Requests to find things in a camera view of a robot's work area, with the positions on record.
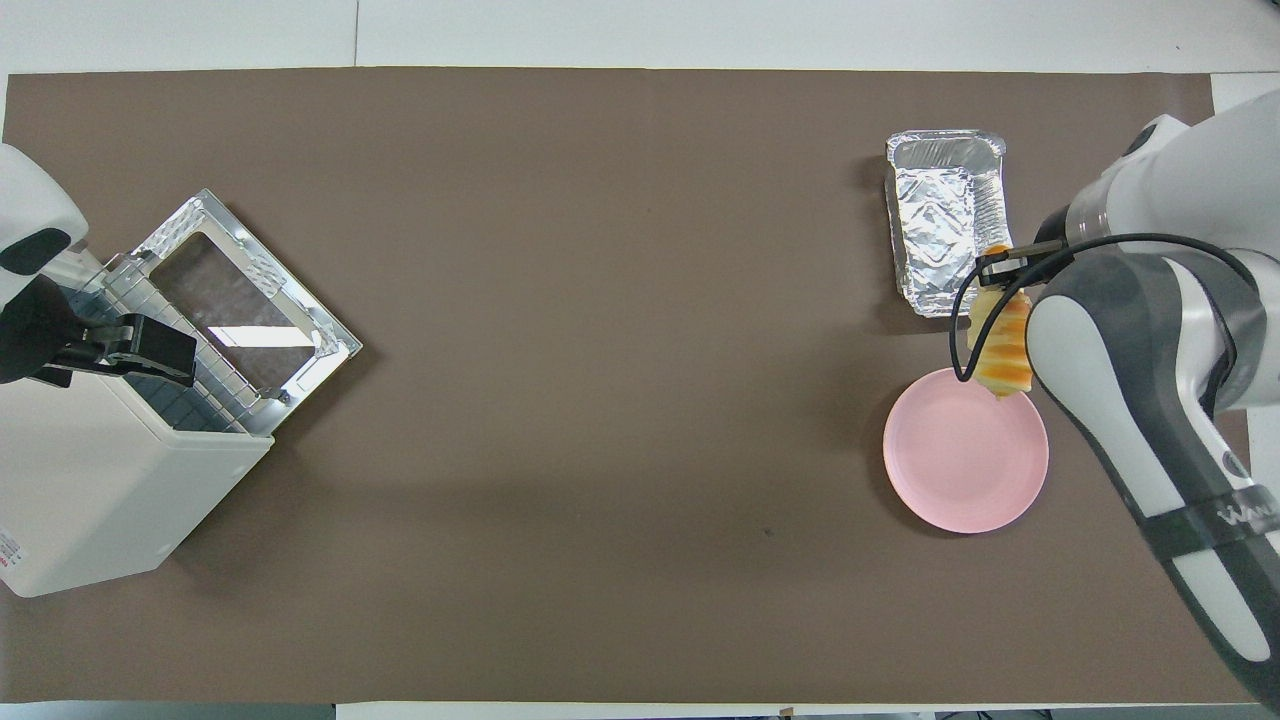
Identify cream toaster oven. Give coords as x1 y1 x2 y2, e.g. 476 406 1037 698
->
0 188 363 599

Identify glass oven door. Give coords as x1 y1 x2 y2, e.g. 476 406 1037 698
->
130 188 363 406

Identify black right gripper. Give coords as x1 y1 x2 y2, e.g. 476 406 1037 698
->
975 205 1075 291

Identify pink round plate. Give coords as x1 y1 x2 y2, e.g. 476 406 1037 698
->
882 367 1050 534

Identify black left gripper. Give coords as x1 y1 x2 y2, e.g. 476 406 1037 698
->
0 275 199 389

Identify brown table mat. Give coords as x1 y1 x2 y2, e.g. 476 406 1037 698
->
0 67 1251 706

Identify metal oven rack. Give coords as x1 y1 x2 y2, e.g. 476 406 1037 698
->
70 255 276 436

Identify golden ridged bread loaf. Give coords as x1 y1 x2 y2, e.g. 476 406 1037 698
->
966 245 1035 399

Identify aluminium foil baking tray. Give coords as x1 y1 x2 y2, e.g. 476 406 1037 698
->
885 130 1009 319

